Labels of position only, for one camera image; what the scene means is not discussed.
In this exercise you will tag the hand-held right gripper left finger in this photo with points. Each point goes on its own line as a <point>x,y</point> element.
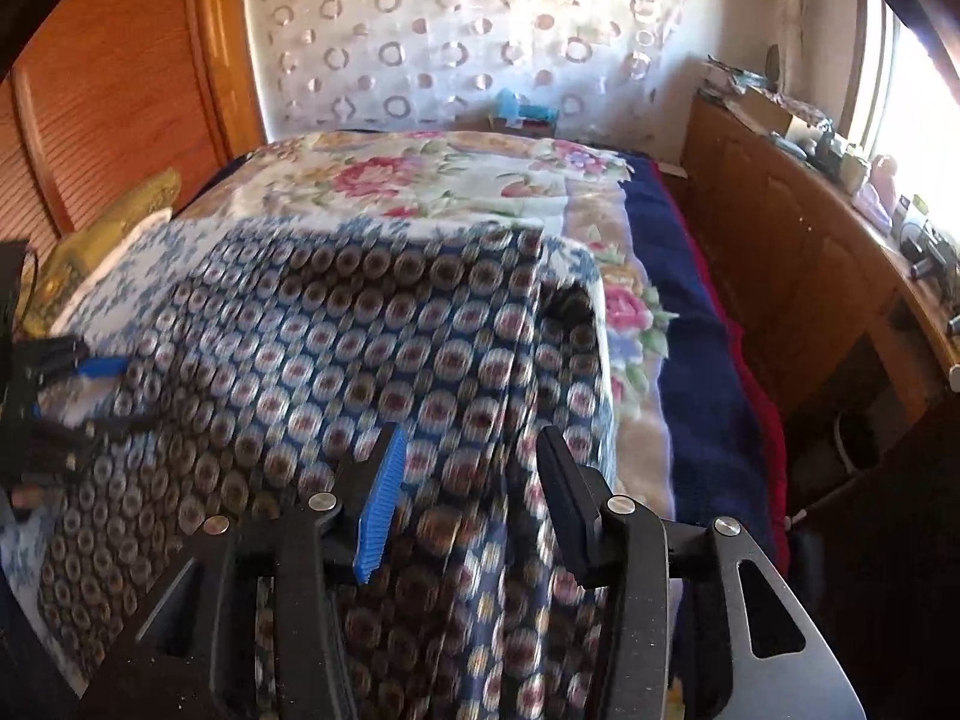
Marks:
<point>379,510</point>

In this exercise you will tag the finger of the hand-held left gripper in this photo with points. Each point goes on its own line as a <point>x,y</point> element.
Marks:
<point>82,431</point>
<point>101,367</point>

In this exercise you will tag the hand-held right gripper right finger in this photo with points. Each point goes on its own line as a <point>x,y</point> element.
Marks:
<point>570,510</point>

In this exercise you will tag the blue circle-print garment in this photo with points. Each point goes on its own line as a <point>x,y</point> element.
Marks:
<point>337,360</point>

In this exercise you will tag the blue and white floral sheet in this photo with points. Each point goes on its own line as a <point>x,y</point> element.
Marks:
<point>112,270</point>

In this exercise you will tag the yellow green pillow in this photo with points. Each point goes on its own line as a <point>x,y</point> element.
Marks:
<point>112,229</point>

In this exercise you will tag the navy blue blanket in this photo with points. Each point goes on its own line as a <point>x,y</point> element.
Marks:
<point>705,360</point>

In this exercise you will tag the wooden wardrobe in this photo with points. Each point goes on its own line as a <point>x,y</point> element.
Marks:
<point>112,90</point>

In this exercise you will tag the wooden cabinet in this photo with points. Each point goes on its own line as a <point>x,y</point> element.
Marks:
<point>780,240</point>

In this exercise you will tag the rose print floral blanket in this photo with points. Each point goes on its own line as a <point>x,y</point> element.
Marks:
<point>450,172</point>

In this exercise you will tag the blue toy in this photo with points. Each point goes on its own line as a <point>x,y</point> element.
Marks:
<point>521,111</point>

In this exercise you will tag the black device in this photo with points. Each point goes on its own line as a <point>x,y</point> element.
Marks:
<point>926,247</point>

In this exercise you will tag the pink object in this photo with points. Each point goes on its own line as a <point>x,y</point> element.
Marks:
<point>879,191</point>

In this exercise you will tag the cardboard box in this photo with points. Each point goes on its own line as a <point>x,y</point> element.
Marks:
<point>766,111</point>

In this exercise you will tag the window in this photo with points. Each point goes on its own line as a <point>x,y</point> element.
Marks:
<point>911,90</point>

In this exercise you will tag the white circle-print wall cloth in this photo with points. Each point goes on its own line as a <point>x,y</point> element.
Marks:
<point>450,22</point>

